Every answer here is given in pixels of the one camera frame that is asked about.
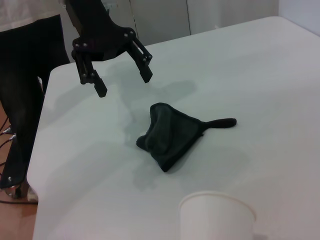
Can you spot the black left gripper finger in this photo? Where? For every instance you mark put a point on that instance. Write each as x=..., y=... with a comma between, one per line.
x=143, y=67
x=87, y=75

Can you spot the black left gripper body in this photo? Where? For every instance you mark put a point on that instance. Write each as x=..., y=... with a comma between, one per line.
x=95, y=32

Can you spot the dark blue rag with loop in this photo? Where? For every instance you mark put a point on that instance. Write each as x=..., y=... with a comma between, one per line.
x=170, y=132

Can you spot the white paper cup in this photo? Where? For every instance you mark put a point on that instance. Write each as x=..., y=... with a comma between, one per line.
x=215, y=217

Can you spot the person in black trousers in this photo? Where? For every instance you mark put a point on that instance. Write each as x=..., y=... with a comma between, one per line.
x=22, y=75

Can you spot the metal base frame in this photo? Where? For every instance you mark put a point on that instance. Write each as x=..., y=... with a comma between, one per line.
x=15, y=192

